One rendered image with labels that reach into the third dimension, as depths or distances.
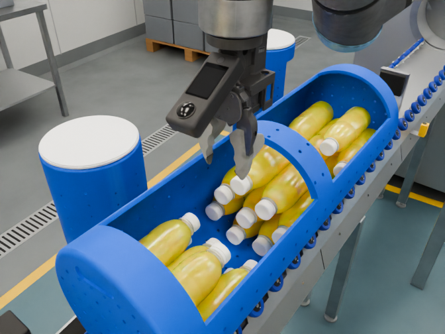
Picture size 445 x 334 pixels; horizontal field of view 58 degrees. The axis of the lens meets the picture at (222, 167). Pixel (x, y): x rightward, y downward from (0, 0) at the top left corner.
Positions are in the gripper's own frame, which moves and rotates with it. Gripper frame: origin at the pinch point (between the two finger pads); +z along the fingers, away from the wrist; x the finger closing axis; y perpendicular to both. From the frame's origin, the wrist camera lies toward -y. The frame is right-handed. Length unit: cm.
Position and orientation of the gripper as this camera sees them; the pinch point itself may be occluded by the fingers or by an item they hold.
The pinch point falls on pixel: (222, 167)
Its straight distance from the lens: 61.0
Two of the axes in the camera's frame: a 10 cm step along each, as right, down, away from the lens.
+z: -0.1, 8.0, 5.9
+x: -7.9, -3.7, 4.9
